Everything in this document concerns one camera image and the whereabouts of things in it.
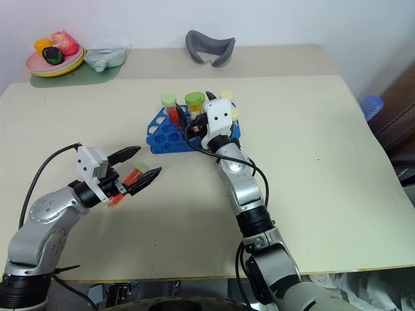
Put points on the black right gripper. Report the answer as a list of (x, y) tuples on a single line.
[(199, 122)]

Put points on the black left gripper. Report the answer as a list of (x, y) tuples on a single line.
[(108, 186)]

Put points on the red test tube green cap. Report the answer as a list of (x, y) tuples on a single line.
[(132, 177), (169, 98)]

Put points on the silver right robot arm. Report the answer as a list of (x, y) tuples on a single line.
[(243, 188)]

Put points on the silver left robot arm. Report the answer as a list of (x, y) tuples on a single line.
[(42, 210)]

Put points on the yellow test tube green cap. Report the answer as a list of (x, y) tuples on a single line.
[(194, 98)]

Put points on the test tube pale yellow cap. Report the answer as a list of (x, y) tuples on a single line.
[(234, 113), (227, 95)]

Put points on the blue test tube rack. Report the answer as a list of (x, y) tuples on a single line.
[(162, 139)]

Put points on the grey foam face pad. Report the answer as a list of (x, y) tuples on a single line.
[(207, 45)]

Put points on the clear plastic bag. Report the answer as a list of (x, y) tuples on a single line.
[(107, 56)]

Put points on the green table mat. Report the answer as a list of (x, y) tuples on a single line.
[(81, 78)]

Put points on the yellow plate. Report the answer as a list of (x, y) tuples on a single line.
[(66, 72)]

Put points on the black zip tie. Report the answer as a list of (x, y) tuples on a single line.
[(66, 269)]

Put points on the black and green toy fruit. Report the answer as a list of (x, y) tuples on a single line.
[(52, 55)]

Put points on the pink toy fruit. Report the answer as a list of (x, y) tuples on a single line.
[(65, 42)]

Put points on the pink plate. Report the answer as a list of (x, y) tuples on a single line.
[(35, 63)]

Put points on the orange toy fruit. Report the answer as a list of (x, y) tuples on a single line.
[(43, 45)]

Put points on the blue ribbed bottle cap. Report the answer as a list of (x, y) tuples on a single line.
[(371, 105)]

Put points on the dark brown wooden furniture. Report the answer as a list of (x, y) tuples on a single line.
[(402, 107)]

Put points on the white crumpled cloth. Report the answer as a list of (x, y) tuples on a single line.
[(382, 288)]

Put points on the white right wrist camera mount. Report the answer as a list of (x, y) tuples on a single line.
[(220, 121)]

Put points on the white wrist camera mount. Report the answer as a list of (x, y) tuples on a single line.
[(86, 162), (220, 121)]

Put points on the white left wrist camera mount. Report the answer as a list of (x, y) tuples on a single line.
[(86, 162)]

